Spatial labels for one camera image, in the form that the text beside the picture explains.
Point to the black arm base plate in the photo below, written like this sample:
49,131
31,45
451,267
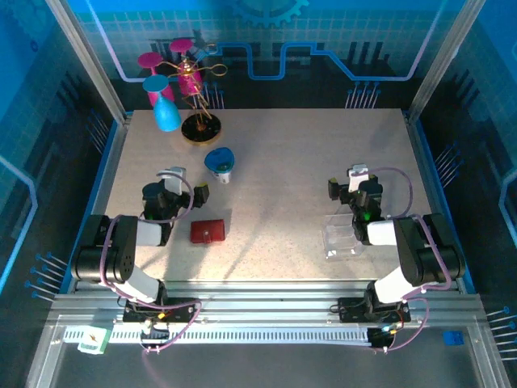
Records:
351,309
182,309

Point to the blue and white small container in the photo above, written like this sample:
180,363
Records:
219,161

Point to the small blue block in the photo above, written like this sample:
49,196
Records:
452,338

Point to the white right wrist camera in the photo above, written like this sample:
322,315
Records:
357,180

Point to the small black circuit board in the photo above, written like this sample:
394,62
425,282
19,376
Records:
379,336
159,334

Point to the green white tag box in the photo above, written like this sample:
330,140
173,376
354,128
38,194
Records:
93,340

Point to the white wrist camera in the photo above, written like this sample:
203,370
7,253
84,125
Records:
177,182
357,180

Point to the red leather card holder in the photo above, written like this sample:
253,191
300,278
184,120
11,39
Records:
202,232

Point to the aluminium frame post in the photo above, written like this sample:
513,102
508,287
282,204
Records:
444,60
89,60

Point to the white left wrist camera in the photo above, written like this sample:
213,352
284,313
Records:
177,182

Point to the aluminium front frame beam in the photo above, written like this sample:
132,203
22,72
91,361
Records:
262,301

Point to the blue wine glass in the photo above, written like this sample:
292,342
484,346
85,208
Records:
166,115

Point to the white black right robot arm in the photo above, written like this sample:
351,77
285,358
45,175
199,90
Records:
381,232

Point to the aluminium side rail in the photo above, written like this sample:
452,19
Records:
421,153
115,153

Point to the pink wine glass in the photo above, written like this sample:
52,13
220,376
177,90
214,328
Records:
150,60
180,45

